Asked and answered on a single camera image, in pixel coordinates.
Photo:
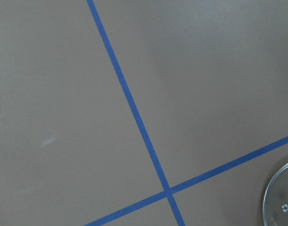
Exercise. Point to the glass pot lid blue knob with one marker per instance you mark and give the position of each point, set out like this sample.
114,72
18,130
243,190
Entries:
275,200

